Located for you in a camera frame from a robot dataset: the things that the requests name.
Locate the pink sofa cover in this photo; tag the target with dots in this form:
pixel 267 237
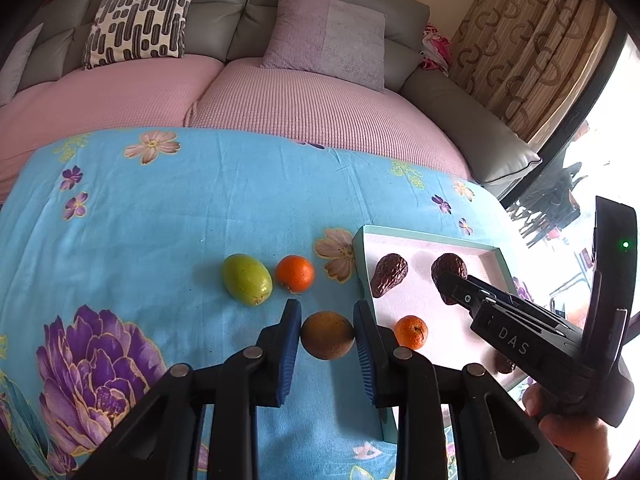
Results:
pixel 300 110

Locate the brown patterned curtain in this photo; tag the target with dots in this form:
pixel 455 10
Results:
pixel 525 35

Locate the blue floral cloth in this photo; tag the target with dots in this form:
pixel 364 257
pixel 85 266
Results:
pixel 175 210

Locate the grey sofa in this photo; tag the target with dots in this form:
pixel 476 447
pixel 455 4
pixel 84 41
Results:
pixel 240 20

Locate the orange mandarin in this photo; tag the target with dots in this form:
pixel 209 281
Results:
pixel 295 274
pixel 411 332

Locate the teal shallow box tray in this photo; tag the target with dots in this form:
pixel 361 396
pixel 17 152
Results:
pixel 420 305

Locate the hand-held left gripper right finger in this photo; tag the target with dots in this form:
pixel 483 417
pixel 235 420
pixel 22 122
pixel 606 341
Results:
pixel 365 355

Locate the light grey pillow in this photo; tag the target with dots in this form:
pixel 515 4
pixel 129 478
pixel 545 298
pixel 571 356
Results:
pixel 15 60

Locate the black window frame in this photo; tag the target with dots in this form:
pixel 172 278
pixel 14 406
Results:
pixel 565 150

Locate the pink floral fabric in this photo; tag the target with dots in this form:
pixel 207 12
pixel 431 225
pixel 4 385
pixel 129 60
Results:
pixel 435 50

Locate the black and white patterned pillow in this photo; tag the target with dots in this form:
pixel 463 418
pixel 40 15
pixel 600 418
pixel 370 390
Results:
pixel 145 15

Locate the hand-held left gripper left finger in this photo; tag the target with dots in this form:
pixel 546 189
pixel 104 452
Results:
pixel 290 355

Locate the purple pillow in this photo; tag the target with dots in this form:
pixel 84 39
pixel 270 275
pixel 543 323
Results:
pixel 325 35

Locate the small green jujube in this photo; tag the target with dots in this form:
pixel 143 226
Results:
pixel 246 280

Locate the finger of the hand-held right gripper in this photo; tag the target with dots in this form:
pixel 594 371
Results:
pixel 487 286
pixel 462 295

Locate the tan longan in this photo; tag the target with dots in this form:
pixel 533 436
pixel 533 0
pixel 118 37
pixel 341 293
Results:
pixel 327 335

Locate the dark outdoor furniture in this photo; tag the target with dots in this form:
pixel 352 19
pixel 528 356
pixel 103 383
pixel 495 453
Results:
pixel 550 195

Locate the large dark red dried date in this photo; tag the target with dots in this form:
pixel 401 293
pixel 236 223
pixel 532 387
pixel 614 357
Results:
pixel 504 364

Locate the person's right hand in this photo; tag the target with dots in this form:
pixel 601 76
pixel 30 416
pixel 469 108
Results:
pixel 570 435

